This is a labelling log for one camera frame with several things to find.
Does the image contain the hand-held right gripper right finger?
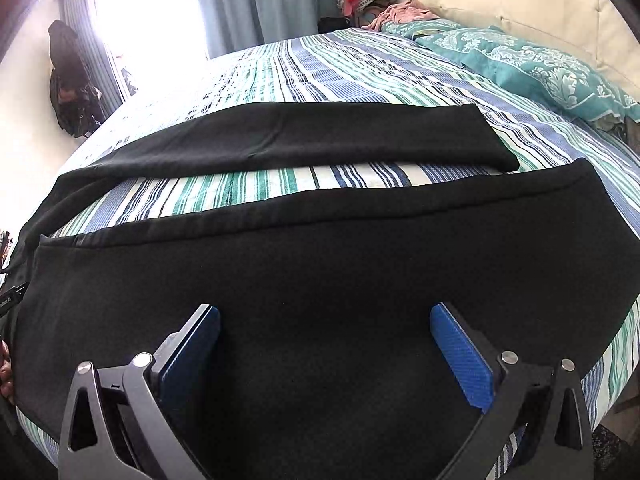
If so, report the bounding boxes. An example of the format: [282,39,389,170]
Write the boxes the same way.
[429,302,596,480]

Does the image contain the striped bed sheet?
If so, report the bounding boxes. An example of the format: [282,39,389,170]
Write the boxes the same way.
[15,27,640,480]

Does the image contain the grey window curtain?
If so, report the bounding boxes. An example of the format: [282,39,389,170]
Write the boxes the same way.
[60,0,126,111]

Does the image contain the small teal patterned pillow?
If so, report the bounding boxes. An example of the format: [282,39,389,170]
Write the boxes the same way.
[381,18,466,41]

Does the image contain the person's left hand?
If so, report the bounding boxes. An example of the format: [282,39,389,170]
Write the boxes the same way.
[0,339,16,402]

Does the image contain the large teal patterned pillow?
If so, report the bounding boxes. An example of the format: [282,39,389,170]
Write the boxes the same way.
[412,27,640,123]

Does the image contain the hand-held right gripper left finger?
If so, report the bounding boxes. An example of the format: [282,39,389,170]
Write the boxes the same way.
[57,303,222,480]

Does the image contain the blue-grey curtain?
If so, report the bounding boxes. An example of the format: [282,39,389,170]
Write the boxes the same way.
[240,0,386,58]

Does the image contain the pink garment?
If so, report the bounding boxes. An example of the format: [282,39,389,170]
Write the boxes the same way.
[367,2,441,31]

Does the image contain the black hanging bags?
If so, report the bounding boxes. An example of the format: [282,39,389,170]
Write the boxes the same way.
[47,19,106,138]

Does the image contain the black pants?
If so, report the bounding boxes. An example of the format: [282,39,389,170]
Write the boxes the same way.
[0,101,640,480]

